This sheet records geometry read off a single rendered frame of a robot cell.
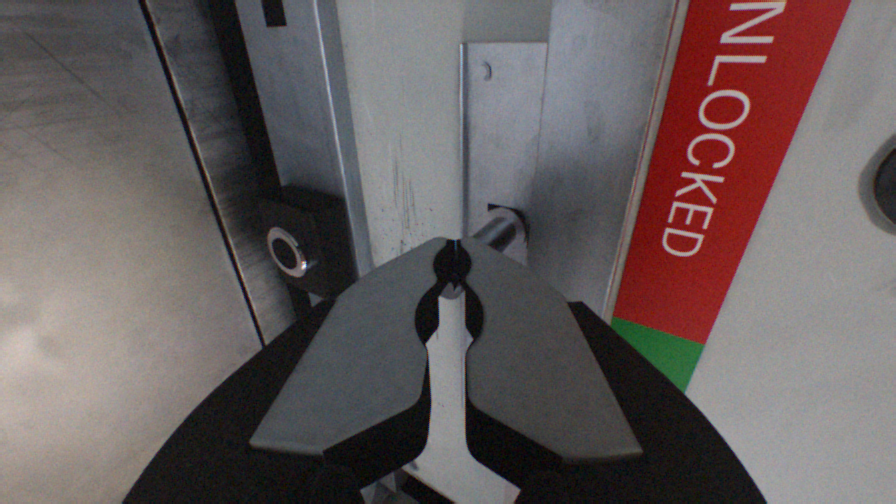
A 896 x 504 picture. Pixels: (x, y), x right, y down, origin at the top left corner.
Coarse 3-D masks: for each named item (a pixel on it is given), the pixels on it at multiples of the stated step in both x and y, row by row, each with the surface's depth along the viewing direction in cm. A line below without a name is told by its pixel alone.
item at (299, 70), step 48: (240, 0) 19; (288, 0) 17; (288, 48) 18; (336, 48) 18; (288, 96) 20; (336, 96) 19; (288, 144) 22; (336, 144) 20; (336, 192) 21; (384, 480) 36
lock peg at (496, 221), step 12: (492, 216) 17; (504, 216) 17; (516, 216) 17; (492, 228) 16; (504, 228) 16; (516, 228) 17; (528, 228) 17; (480, 240) 15; (492, 240) 16; (504, 240) 16; (516, 240) 17; (528, 240) 17; (456, 264) 14; (456, 276) 13; (444, 288) 14; (456, 288) 14
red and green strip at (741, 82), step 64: (704, 0) 11; (768, 0) 10; (832, 0) 9; (704, 64) 11; (768, 64) 11; (704, 128) 12; (768, 128) 11; (704, 192) 13; (768, 192) 12; (640, 256) 15; (704, 256) 14; (640, 320) 16; (704, 320) 15
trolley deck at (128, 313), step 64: (0, 0) 14; (64, 0) 16; (128, 0) 17; (0, 64) 15; (64, 64) 16; (128, 64) 18; (0, 128) 15; (64, 128) 16; (128, 128) 18; (0, 192) 15; (64, 192) 17; (128, 192) 19; (192, 192) 22; (0, 256) 16; (64, 256) 18; (128, 256) 20; (192, 256) 22; (0, 320) 16; (64, 320) 18; (128, 320) 20; (192, 320) 23; (0, 384) 17; (64, 384) 19; (128, 384) 21; (192, 384) 24; (0, 448) 17; (64, 448) 19; (128, 448) 22
